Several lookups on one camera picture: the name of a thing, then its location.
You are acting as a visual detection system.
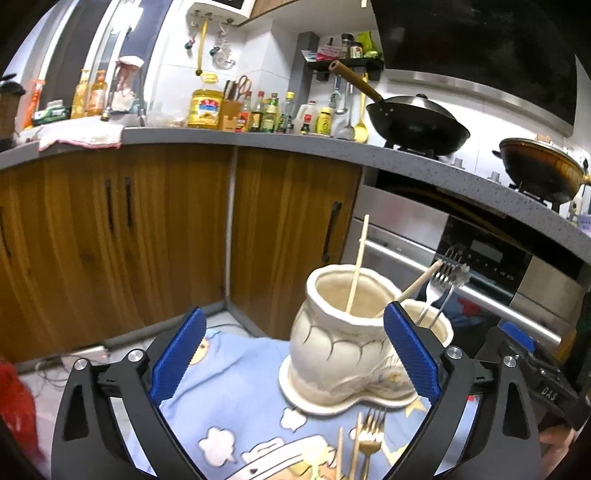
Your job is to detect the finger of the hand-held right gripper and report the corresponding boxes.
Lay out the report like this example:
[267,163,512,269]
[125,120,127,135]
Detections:
[475,320,540,370]

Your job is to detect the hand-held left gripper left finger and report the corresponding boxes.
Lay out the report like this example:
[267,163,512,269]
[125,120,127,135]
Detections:
[52,307,208,480]

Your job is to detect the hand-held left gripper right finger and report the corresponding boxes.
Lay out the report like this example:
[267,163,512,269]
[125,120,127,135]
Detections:
[383,300,542,480]

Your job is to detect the cream ceramic utensil holder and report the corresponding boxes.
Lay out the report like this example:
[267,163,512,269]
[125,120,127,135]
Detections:
[278,264,454,416]

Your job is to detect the gold fork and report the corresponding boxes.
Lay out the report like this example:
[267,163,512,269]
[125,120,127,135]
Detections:
[355,406,387,480]

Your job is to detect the person's right hand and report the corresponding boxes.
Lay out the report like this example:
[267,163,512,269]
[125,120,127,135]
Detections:
[538,425,578,462]

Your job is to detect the stainless steel built-in oven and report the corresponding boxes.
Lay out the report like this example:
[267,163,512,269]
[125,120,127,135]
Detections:
[344,185,587,365]

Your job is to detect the blue cartoon printed cloth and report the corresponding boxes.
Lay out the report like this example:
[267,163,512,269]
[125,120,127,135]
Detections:
[122,316,481,480]

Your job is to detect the wooden base cabinet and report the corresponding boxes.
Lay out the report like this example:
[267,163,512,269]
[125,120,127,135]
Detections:
[0,143,234,365]
[229,147,364,342]

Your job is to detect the brown wok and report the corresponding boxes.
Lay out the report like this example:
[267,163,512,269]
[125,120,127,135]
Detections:
[492,137,591,204]

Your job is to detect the red plastic bag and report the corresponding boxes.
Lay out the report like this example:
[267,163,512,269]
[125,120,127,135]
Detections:
[0,355,43,472]

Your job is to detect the grey kitchen countertop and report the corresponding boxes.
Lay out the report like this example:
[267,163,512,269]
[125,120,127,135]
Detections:
[0,126,591,252]

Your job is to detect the white cloth pink border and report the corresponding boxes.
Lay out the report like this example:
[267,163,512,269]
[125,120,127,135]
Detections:
[37,124,124,151]

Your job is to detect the wooden knife block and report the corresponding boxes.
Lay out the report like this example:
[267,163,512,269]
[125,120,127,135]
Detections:
[219,99,243,132]

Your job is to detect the yellow cooking oil jug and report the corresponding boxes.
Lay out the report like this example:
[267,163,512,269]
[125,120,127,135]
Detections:
[187,89,225,129]

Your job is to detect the red label sauce bottle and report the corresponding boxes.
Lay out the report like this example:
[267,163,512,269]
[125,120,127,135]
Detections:
[238,91,254,134]

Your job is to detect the dark sauce bottle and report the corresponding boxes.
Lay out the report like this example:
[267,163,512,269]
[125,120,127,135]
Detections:
[252,91,266,133]

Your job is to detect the white plastic jug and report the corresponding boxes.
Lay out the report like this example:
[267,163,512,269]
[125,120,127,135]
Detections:
[295,102,319,134]

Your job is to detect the green glass bottle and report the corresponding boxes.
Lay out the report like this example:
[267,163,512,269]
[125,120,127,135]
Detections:
[262,92,281,134]

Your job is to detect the clear bottle yellow cap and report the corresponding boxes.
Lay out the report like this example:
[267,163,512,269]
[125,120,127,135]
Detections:
[281,91,296,134]

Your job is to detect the green sponge pack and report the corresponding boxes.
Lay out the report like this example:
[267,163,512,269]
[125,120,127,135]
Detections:
[32,105,70,125]

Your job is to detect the yellow dish soap bottle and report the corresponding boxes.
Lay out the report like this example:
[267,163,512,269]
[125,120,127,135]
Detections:
[71,69,90,119]

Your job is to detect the faucet with white rag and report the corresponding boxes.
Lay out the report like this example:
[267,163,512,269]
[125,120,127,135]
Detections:
[102,55,145,121]

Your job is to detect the orange spray bottle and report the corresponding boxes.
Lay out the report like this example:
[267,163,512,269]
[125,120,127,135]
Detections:
[23,79,47,129]

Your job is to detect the black range hood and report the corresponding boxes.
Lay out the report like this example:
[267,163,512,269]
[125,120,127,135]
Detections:
[372,0,580,134]

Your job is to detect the dark cup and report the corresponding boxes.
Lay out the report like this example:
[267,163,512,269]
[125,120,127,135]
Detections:
[0,76,26,151]

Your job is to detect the green packet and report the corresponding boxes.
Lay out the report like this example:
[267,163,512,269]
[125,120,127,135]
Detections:
[356,31,378,57]

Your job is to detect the window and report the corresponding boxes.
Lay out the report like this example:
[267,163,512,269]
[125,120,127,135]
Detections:
[9,0,155,121]

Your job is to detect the white water heater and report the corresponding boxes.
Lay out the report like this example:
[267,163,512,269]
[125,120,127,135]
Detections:
[187,0,257,27]

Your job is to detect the wooden upper cabinet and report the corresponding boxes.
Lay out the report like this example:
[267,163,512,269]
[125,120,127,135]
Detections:
[249,0,298,19]

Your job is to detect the floor cables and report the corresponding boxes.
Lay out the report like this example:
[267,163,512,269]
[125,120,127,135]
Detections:
[34,353,112,386]

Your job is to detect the black wok wooden handle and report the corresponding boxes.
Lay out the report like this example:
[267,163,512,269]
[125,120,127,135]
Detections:
[329,60,471,158]

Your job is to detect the black wall shelf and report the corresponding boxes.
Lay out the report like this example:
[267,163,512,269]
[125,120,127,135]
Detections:
[302,56,385,83]

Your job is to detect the yellow hose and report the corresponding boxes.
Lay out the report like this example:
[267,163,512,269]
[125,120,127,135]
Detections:
[196,18,208,75]

